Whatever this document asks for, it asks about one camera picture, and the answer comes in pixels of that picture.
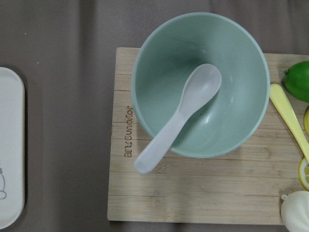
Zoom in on cream rabbit tray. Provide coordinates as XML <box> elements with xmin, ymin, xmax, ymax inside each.
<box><xmin>0</xmin><ymin>67</ymin><xmax>25</xmax><ymax>229</ymax></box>

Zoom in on white plastic spoon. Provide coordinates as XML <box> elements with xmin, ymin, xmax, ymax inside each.
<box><xmin>134</xmin><ymin>64</ymin><xmax>222</xmax><ymax>174</ymax></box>

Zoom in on green bowl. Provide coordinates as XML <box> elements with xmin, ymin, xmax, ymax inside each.
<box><xmin>131</xmin><ymin>13</ymin><xmax>270</xmax><ymax>158</ymax></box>

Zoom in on bamboo cutting board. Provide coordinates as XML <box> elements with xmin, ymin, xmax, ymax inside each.
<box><xmin>107</xmin><ymin>47</ymin><xmax>303</xmax><ymax>225</ymax></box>

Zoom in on yellow plastic knife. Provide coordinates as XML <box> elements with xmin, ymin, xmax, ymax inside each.
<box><xmin>270</xmin><ymin>84</ymin><xmax>309</xmax><ymax>161</ymax></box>

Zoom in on green lime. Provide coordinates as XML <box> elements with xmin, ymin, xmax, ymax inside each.
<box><xmin>283</xmin><ymin>61</ymin><xmax>309</xmax><ymax>102</ymax></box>

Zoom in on stacked lemon slices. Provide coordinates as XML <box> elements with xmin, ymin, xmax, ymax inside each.
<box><xmin>303</xmin><ymin>108</ymin><xmax>309</xmax><ymax>136</ymax></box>

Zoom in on single lemon slice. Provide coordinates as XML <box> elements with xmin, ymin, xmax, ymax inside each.
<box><xmin>298</xmin><ymin>158</ymin><xmax>309</xmax><ymax>190</ymax></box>

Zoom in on white toy bun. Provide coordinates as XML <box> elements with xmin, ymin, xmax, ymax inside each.
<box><xmin>281</xmin><ymin>191</ymin><xmax>309</xmax><ymax>232</ymax></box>

